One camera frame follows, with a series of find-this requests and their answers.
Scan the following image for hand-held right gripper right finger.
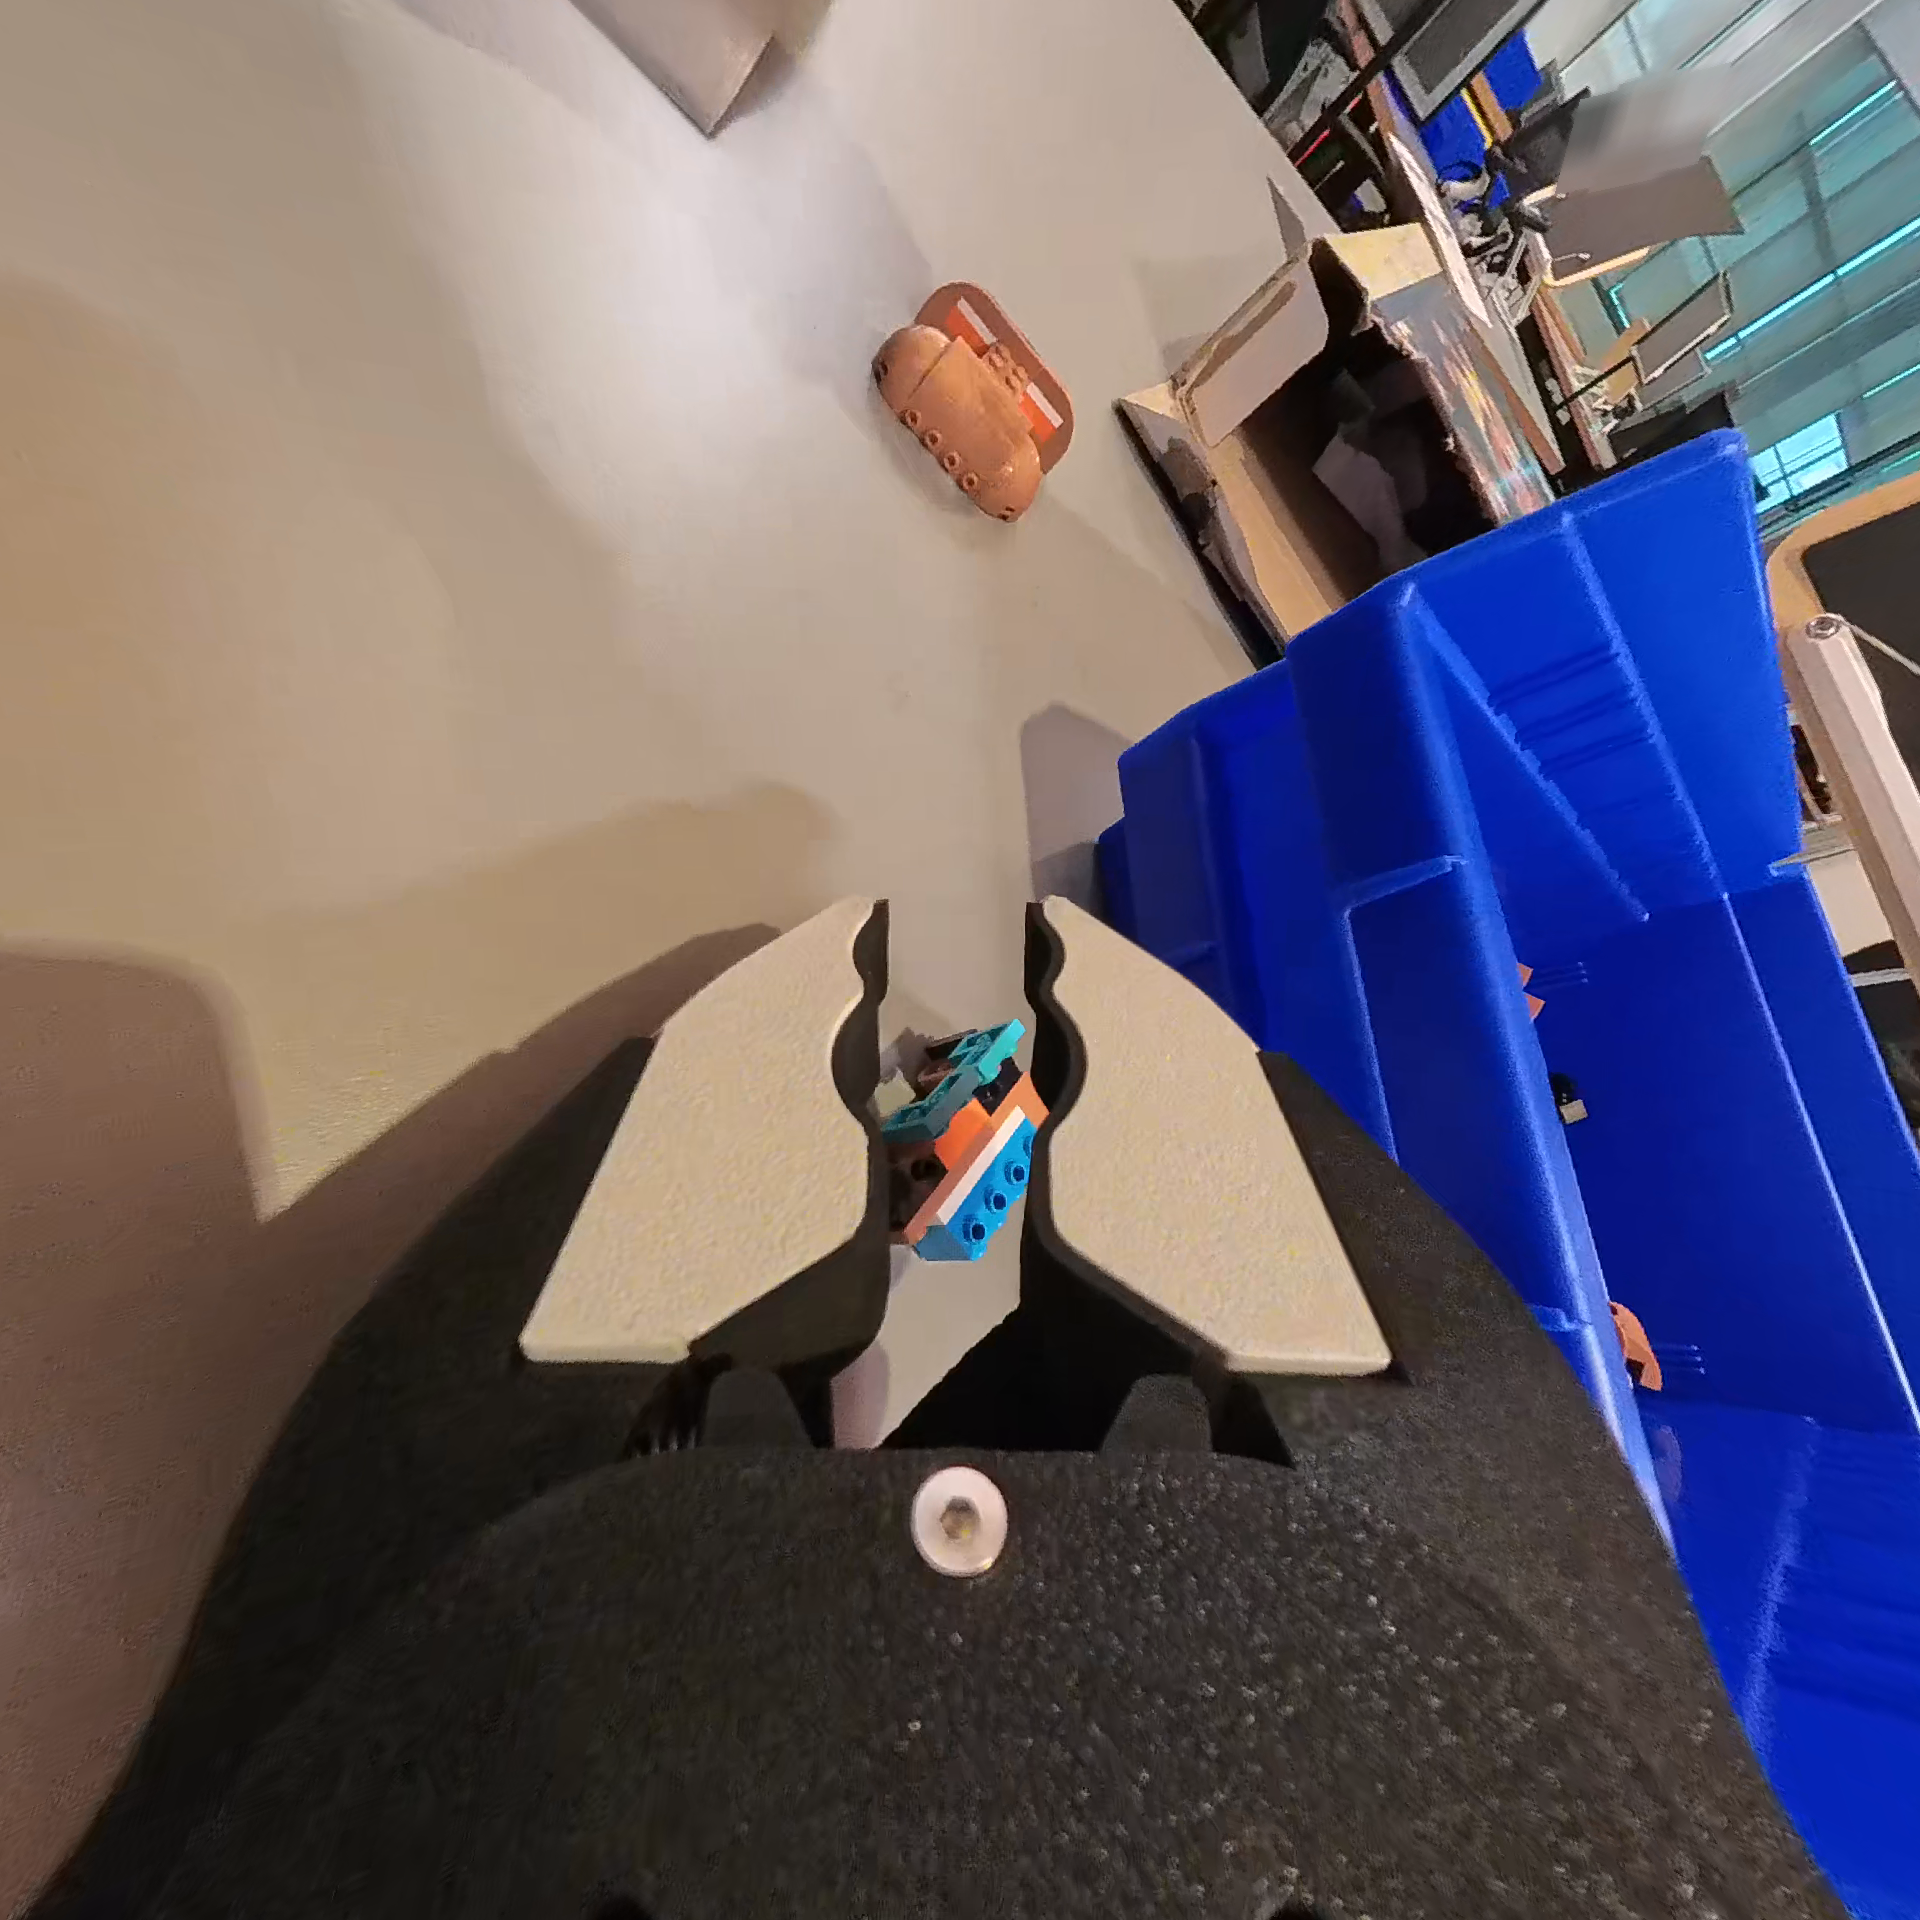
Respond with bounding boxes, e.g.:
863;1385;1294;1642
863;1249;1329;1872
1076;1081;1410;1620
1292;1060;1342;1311
1026;892;1396;1387

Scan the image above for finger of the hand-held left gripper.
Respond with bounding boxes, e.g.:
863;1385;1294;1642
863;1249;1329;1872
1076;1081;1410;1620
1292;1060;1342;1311
572;0;840;137

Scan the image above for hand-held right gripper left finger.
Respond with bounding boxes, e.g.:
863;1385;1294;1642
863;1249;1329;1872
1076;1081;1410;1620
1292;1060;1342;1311
519;897;895;1418

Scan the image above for blue orange toy brick assembly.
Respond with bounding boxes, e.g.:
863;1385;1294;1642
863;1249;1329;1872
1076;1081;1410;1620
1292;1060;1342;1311
880;1015;1055;1269

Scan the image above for blue plastic bin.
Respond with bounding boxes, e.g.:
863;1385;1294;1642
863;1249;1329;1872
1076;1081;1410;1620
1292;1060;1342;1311
1117;429;1920;1920
1090;811;1202;992

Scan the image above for toy bricks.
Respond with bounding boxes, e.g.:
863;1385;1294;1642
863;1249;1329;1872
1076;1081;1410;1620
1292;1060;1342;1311
1511;960;1662;1396

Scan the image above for brown toy brick model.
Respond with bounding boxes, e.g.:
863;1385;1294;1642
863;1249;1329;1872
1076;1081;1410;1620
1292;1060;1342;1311
871;279;1079;529

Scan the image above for printed cardboard sheet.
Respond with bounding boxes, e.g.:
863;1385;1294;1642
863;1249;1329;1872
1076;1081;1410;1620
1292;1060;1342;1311
1117;220;1567;655

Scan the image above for black panel with wooden edge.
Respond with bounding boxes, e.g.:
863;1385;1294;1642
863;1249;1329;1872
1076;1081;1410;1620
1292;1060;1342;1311
1765;497;1920;1009

